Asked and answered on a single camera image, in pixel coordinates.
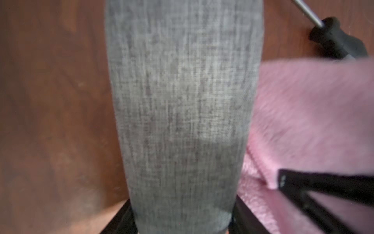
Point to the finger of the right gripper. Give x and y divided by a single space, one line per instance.
296 185

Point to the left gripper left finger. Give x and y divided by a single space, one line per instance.
123 222

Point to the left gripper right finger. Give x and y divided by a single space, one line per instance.
243 221

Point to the pink microfibre cloth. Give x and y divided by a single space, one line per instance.
310 115

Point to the black yellow screwdriver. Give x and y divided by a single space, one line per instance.
327 32

